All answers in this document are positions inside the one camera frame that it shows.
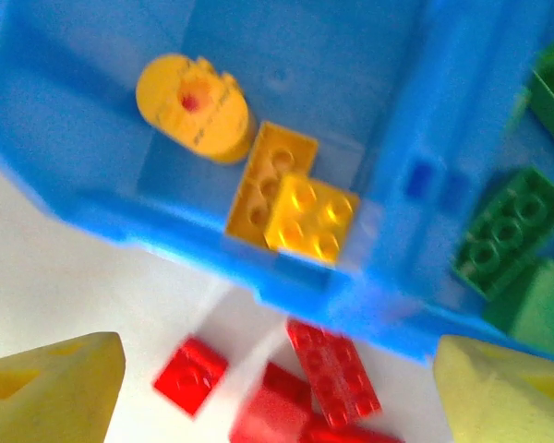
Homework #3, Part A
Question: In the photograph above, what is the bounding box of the translucent red lego brick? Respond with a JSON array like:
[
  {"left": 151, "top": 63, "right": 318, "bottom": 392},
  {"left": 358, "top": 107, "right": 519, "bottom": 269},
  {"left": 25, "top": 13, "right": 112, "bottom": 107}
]
[{"left": 228, "top": 362, "right": 315, "bottom": 443}]

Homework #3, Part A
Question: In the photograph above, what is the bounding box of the long green lego brick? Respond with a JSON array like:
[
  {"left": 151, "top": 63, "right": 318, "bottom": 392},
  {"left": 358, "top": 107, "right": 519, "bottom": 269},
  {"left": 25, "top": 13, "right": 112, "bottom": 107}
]
[{"left": 450, "top": 165, "right": 554, "bottom": 301}]

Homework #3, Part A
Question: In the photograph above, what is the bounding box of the orange-yellow lego brick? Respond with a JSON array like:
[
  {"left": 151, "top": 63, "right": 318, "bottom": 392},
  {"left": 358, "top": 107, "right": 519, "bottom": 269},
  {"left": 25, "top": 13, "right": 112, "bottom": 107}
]
[{"left": 223, "top": 120, "right": 319, "bottom": 245}]

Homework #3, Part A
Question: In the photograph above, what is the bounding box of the small red lego brick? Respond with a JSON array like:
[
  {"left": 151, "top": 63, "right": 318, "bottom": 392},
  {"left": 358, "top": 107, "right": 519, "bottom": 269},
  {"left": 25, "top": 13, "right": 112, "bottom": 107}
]
[{"left": 151, "top": 336, "right": 230, "bottom": 419}]

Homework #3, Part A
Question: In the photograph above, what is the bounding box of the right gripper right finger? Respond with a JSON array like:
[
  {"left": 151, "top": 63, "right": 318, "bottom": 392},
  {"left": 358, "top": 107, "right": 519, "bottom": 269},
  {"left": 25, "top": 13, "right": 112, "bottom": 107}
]
[{"left": 433, "top": 335, "right": 554, "bottom": 443}]

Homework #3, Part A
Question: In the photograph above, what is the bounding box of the blue three-compartment plastic bin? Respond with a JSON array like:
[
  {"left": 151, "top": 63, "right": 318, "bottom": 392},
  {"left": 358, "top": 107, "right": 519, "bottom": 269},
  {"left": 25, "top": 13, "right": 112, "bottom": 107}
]
[{"left": 0, "top": 0, "right": 554, "bottom": 370}]

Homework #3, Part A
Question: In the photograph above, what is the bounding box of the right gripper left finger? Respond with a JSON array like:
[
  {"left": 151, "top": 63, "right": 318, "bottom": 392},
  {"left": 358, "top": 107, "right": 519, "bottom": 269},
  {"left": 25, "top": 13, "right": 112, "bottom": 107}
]
[{"left": 0, "top": 332, "right": 126, "bottom": 443}]

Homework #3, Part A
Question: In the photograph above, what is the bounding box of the light green lego brick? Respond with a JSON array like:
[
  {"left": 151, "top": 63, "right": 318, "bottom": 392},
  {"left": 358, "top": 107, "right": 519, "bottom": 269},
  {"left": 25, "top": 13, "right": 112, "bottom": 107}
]
[{"left": 482, "top": 257, "right": 554, "bottom": 359}]

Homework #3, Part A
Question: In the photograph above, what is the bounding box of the round yellow lego piece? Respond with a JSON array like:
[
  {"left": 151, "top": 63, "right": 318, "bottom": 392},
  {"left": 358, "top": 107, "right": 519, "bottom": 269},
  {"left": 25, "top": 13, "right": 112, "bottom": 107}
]
[{"left": 135, "top": 53, "right": 258, "bottom": 166}]

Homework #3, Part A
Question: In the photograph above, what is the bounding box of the small yellow lego brick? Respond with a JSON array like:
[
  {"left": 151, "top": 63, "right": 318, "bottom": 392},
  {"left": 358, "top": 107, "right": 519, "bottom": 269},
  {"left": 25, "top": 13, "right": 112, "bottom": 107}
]
[{"left": 262, "top": 173, "right": 361, "bottom": 267}]

